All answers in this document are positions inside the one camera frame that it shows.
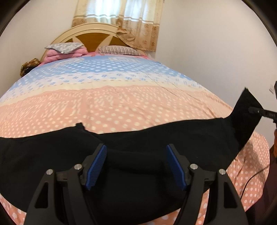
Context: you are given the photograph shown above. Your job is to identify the black pants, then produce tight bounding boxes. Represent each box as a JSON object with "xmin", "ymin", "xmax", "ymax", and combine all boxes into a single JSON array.
[{"xmin": 1, "ymin": 89, "xmax": 261, "ymax": 224}]

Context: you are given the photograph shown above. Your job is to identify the pink blue dotted bedspread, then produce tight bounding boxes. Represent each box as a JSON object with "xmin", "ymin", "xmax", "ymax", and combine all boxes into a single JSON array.
[{"xmin": 0, "ymin": 54, "xmax": 271, "ymax": 225}]

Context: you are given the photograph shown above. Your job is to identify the pink folded blanket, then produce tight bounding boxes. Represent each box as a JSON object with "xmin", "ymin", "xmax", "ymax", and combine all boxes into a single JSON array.
[{"xmin": 42, "ymin": 47, "xmax": 88, "ymax": 64}]

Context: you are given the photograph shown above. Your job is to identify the beige floral curtain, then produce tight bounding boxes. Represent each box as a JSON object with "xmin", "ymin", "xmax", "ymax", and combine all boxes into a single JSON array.
[{"xmin": 72, "ymin": 0, "xmax": 164, "ymax": 52}]

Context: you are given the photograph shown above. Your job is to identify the grey patterned pillow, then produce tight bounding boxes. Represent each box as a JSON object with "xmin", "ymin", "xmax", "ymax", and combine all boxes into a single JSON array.
[{"xmin": 45, "ymin": 42, "xmax": 84, "ymax": 54}]

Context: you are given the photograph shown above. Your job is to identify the striped pillow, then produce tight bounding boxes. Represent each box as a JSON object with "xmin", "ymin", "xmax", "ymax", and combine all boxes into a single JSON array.
[{"xmin": 99, "ymin": 46, "xmax": 141, "ymax": 56}]

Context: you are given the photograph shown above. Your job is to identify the cream wooden headboard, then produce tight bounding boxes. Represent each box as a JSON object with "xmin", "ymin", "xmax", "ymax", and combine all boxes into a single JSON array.
[{"xmin": 40, "ymin": 22, "xmax": 131, "ymax": 60}]

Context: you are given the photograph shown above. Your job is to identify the black cable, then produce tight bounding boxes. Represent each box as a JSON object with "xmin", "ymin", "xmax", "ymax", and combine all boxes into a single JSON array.
[{"xmin": 239, "ymin": 159, "xmax": 271, "ymax": 199}]

